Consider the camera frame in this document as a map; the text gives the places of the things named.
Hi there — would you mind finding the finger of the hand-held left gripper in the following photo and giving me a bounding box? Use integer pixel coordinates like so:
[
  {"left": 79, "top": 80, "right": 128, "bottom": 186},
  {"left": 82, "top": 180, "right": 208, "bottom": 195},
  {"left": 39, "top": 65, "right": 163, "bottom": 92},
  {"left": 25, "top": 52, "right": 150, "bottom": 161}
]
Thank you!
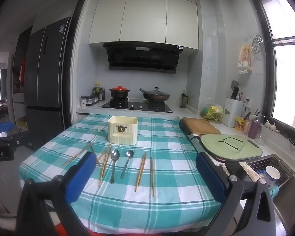
[{"left": 0, "top": 122, "right": 27, "bottom": 145}]

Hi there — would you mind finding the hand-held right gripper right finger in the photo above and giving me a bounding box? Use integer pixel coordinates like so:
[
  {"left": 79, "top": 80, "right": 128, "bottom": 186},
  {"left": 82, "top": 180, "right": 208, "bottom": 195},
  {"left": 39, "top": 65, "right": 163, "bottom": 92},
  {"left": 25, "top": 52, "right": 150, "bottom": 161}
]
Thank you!
[{"left": 195, "top": 152, "right": 278, "bottom": 236}]

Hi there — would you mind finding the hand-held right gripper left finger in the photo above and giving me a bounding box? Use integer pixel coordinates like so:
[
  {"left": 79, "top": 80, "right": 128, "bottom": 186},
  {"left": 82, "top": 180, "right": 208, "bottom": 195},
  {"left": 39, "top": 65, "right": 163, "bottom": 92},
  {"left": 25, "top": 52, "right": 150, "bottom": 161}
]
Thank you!
[{"left": 15, "top": 151, "right": 97, "bottom": 236}]

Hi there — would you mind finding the metal spoon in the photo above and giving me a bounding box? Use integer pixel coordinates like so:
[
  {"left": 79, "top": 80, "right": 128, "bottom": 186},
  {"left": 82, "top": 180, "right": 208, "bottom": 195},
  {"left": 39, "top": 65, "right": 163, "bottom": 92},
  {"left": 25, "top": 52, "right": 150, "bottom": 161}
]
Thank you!
[
  {"left": 109, "top": 149, "right": 120, "bottom": 184},
  {"left": 120, "top": 149, "right": 134, "bottom": 179}
]

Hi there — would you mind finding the cream ribbed utensil holder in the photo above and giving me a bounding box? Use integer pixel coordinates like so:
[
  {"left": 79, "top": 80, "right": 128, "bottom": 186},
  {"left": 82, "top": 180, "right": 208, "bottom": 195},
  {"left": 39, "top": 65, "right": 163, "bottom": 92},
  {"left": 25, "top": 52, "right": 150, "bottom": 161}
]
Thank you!
[{"left": 108, "top": 115, "right": 139, "bottom": 144}]

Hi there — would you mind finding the cardboard box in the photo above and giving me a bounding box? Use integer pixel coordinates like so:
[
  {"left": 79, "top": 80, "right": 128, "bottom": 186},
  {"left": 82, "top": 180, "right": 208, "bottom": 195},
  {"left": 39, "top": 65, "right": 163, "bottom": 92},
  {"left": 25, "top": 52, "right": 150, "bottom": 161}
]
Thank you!
[{"left": 17, "top": 116, "right": 29, "bottom": 132}]

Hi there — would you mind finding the green cutting board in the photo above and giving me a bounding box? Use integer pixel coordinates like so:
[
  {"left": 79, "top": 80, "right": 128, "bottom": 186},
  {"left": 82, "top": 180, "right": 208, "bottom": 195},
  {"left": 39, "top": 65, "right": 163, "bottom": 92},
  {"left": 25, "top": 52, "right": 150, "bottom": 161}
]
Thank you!
[{"left": 200, "top": 134, "right": 263, "bottom": 159}]

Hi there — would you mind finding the beige rolled cloth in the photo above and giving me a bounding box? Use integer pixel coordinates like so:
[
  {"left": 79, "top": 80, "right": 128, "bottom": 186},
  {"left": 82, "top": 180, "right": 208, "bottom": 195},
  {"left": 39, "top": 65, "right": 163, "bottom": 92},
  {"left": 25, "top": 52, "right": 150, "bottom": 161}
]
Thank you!
[{"left": 238, "top": 161, "right": 261, "bottom": 181}]

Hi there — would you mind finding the wooden cutting board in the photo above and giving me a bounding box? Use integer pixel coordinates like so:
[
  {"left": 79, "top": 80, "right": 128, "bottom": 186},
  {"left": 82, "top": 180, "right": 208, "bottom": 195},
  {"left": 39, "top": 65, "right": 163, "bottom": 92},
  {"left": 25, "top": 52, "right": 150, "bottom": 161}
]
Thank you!
[{"left": 182, "top": 117, "right": 222, "bottom": 135}]

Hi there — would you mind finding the blue patterned bowl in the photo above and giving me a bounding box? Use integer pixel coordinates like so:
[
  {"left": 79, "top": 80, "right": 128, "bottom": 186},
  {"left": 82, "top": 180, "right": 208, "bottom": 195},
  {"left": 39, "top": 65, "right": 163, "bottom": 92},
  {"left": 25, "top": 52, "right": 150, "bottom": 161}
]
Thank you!
[{"left": 257, "top": 170, "right": 273, "bottom": 186}]

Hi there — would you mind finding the red hanging garment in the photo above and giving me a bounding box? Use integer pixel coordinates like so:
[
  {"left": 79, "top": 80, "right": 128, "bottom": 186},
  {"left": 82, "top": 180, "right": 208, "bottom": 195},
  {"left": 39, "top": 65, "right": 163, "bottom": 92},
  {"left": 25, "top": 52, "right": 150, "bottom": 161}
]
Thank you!
[{"left": 19, "top": 57, "right": 26, "bottom": 87}]

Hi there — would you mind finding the teal checked tablecloth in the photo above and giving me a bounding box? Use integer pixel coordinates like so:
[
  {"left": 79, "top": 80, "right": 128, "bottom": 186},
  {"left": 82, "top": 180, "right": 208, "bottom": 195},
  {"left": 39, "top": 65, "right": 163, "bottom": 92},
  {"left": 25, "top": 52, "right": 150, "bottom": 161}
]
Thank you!
[{"left": 18, "top": 114, "right": 223, "bottom": 234}]

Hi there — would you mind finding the yellow mug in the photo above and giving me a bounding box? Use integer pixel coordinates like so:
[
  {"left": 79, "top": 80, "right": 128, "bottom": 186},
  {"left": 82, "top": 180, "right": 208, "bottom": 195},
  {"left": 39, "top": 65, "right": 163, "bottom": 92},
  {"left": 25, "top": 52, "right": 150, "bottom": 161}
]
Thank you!
[{"left": 235, "top": 116, "right": 246, "bottom": 131}]

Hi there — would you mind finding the white bowl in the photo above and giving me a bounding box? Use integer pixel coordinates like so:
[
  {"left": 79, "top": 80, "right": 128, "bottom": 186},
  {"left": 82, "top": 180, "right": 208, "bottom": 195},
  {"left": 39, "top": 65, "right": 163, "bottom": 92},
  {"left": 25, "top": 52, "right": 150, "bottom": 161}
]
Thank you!
[{"left": 265, "top": 166, "right": 281, "bottom": 180}]

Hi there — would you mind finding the dark grey refrigerator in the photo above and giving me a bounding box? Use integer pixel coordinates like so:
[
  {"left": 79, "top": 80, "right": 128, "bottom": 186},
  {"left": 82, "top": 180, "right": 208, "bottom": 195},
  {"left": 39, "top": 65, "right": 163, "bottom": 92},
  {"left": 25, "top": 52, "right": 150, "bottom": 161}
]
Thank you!
[{"left": 24, "top": 17, "right": 72, "bottom": 151}]

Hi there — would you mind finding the plastic bag of sponges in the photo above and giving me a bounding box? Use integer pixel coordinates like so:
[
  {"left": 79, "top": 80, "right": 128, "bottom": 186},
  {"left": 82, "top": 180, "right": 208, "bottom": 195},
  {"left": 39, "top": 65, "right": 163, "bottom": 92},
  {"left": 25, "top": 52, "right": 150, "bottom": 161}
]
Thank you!
[{"left": 200, "top": 103, "right": 224, "bottom": 124}]

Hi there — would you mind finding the teal dish cloth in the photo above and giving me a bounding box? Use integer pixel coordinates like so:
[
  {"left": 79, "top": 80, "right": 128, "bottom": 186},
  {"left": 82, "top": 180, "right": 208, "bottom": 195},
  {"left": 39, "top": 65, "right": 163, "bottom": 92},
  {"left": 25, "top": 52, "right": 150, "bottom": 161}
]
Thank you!
[{"left": 268, "top": 185, "right": 280, "bottom": 199}]

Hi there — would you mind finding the white knife block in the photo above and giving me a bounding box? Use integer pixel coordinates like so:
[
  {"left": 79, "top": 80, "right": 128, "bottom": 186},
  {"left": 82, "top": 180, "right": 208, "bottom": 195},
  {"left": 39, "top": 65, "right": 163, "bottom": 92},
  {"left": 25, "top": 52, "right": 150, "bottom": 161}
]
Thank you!
[{"left": 222, "top": 97, "right": 245, "bottom": 128}]

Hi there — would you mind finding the dark glass kettle jar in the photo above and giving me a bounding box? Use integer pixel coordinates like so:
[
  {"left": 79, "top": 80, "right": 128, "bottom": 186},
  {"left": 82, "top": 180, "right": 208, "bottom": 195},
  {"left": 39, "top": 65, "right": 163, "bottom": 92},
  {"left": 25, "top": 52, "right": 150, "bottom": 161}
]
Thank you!
[{"left": 179, "top": 92, "right": 188, "bottom": 109}]

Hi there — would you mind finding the steel sink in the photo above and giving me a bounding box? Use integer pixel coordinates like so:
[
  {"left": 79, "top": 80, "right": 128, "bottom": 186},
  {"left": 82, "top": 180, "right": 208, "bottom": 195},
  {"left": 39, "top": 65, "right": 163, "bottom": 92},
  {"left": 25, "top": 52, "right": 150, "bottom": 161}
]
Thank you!
[{"left": 225, "top": 153, "right": 295, "bottom": 236}]

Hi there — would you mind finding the black gas stove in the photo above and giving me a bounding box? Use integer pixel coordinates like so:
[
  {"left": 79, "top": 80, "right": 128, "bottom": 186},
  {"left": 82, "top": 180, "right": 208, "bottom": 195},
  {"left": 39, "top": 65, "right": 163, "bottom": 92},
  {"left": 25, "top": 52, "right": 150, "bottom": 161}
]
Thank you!
[{"left": 100, "top": 98, "right": 174, "bottom": 113}]

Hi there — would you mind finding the black pot with red lid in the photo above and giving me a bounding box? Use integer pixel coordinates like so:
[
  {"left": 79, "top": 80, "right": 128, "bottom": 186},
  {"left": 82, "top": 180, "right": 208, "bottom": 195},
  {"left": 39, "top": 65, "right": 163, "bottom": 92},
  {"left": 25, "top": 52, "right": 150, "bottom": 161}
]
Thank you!
[{"left": 109, "top": 86, "right": 131, "bottom": 99}]

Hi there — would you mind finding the wok with glass lid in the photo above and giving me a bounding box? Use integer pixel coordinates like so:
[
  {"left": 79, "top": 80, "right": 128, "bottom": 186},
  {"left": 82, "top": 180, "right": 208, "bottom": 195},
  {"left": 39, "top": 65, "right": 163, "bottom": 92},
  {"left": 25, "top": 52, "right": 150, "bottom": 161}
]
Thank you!
[{"left": 138, "top": 87, "right": 171, "bottom": 103}]

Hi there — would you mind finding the hanging plastic bag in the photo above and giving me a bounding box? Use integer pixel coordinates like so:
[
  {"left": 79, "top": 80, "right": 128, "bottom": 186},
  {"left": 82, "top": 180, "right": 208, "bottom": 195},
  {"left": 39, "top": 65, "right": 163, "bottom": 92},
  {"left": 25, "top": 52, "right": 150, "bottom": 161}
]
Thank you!
[{"left": 237, "top": 43, "right": 254, "bottom": 74}]

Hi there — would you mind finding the dark framed window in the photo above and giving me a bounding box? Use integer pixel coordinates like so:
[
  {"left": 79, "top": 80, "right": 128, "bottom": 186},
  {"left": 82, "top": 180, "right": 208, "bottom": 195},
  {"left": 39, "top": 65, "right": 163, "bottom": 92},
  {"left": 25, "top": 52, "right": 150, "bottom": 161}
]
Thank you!
[{"left": 245, "top": 0, "right": 295, "bottom": 142}]

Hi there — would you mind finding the black range hood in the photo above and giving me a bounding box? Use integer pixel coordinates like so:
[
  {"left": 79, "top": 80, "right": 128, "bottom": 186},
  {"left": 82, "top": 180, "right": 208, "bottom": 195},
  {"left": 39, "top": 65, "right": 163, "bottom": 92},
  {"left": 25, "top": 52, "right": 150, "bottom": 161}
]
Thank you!
[{"left": 103, "top": 42, "right": 184, "bottom": 74}]

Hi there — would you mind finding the hanging metal trivet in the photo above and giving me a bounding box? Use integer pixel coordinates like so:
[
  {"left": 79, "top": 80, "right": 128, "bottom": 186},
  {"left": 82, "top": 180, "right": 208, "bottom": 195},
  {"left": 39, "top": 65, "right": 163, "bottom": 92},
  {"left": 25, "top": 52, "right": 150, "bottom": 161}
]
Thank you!
[{"left": 248, "top": 35, "right": 267, "bottom": 57}]

